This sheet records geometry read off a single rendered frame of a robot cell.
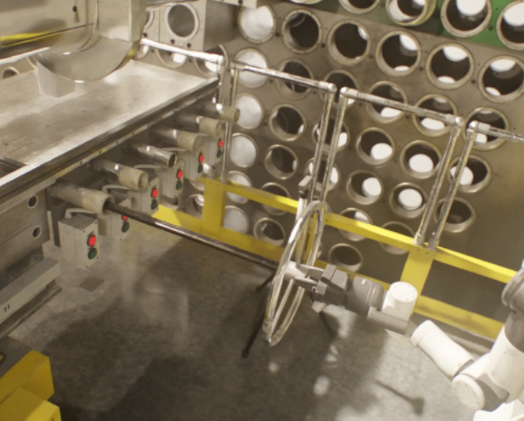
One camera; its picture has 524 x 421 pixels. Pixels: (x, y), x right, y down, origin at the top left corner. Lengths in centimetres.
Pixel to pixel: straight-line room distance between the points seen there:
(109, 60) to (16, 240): 62
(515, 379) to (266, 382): 128
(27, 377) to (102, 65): 79
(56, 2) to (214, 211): 178
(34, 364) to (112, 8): 89
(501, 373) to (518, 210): 223
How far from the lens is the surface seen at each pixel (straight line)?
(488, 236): 334
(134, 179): 163
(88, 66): 129
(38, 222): 164
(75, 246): 165
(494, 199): 322
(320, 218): 140
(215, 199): 268
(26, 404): 140
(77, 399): 214
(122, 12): 115
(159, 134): 195
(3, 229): 155
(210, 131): 203
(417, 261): 249
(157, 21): 309
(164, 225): 143
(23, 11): 108
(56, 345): 233
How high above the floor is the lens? 167
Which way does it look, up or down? 31 degrees down
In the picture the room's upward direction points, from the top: 9 degrees clockwise
